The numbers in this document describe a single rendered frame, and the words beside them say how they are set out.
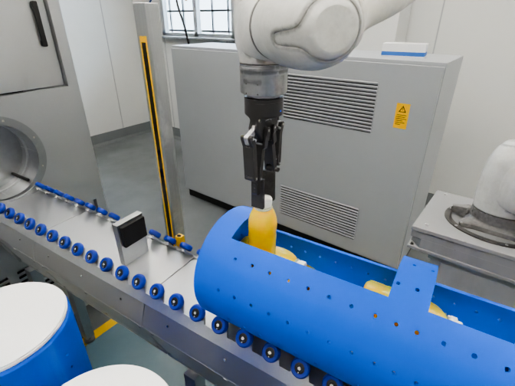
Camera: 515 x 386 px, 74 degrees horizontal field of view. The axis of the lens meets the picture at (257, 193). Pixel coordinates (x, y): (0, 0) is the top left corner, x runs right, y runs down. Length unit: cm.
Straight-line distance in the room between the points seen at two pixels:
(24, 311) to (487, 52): 326
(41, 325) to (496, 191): 124
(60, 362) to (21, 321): 13
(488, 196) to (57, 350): 121
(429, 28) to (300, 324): 300
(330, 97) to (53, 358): 197
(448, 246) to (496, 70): 235
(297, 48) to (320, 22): 4
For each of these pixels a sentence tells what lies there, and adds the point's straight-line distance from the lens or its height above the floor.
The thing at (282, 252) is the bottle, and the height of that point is 113.
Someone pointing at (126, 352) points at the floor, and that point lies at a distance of 221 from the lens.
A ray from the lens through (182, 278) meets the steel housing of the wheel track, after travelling 112.
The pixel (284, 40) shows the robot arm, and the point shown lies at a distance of 47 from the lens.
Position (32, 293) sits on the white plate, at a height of 104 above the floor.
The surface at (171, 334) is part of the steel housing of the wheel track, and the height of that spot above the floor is 86.
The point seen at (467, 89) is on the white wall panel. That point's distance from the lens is 340.
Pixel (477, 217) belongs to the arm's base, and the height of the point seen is 110.
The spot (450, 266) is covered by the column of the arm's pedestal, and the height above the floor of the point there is 95.
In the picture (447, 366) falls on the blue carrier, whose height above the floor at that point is 117.
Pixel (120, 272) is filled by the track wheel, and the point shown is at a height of 97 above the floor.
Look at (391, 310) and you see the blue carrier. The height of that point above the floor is 120.
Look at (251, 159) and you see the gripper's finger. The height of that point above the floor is 141.
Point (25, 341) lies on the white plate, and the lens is 94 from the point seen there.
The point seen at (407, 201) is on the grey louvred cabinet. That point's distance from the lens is 234.
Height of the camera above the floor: 165
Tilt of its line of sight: 27 degrees down
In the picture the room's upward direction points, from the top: straight up
